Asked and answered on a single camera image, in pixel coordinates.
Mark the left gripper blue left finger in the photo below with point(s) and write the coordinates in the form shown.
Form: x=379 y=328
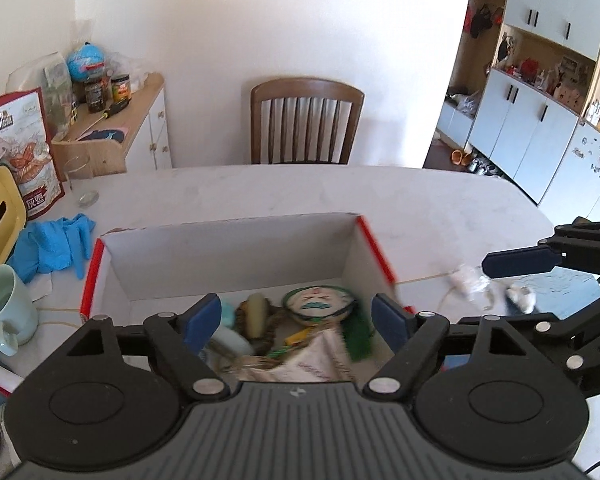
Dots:
x=200 y=322

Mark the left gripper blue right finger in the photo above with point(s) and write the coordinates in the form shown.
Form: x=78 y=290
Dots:
x=392 y=322

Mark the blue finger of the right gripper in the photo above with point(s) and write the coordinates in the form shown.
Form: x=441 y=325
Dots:
x=521 y=261

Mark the white wrapper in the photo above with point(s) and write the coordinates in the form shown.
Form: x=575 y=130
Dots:
x=474 y=286

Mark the green cartoon face plush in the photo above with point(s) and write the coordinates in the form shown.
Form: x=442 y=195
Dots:
x=316 y=305

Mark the silver foil snack bag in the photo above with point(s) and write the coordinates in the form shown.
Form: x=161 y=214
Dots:
x=322 y=357

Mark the blue patterned table mat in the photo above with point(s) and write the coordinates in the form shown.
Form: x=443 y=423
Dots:
x=560 y=291

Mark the olive green pouch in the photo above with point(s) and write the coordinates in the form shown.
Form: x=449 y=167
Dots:
x=257 y=310

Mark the red white cardboard box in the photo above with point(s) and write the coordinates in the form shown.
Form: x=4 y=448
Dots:
x=140 y=282

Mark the blue rubber glove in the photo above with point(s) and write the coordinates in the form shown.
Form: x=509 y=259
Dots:
x=50 y=246

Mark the white wooden sideboard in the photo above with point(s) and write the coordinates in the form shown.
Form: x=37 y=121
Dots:
x=136 y=140

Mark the light green mug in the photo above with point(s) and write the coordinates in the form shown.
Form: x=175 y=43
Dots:
x=18 y=314

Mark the clear drinking glass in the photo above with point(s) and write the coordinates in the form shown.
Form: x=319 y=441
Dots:
x=79 y=174

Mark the wooden desk organiser tray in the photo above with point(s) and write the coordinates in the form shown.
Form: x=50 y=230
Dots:
x=104 y=145

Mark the wooden chair at far side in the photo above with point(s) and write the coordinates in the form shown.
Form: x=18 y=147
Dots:
x=303 y=120

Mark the orange label jar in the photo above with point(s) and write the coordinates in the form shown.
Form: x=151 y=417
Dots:
x=120 y=87

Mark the dark glass jar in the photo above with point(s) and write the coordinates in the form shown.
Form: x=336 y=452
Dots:
x=95 y=96

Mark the red white food bag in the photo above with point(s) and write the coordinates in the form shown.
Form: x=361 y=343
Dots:
x=25 y=150

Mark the blue globe toy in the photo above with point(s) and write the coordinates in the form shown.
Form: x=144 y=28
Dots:
x=81 y=59

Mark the white wall cabinet unit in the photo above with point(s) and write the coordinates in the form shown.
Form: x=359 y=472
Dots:
x=523 y=102

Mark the yellow handled screwdriver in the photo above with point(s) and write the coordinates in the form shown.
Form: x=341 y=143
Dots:
x=114 y=109

